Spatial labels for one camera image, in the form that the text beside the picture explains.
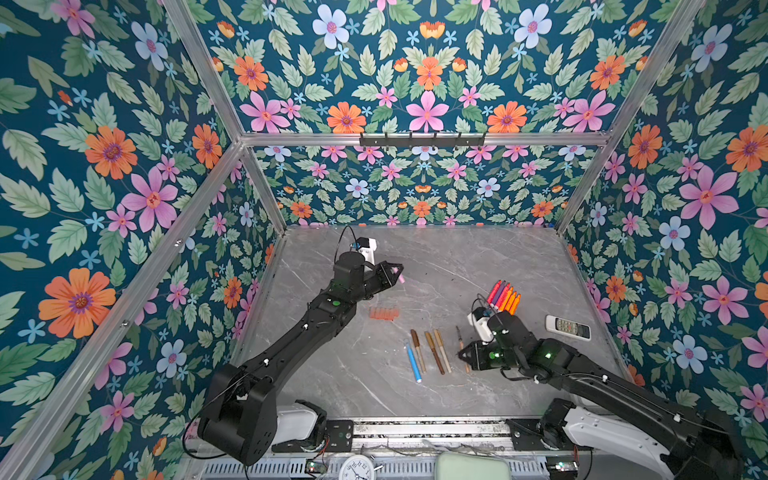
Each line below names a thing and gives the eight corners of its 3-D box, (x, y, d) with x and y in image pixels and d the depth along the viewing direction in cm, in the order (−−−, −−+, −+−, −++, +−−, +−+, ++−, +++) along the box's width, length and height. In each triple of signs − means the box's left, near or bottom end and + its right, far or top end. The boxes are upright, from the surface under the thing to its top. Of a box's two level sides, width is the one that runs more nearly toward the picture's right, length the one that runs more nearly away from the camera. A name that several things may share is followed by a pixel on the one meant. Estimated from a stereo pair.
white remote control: (545, 329, 94) (547, 326, 93) (545, 316, 97) (548, 313, 95) (588, 341, 92) (592, 338, 90) (587, 327, 95) (590, 324, 93)
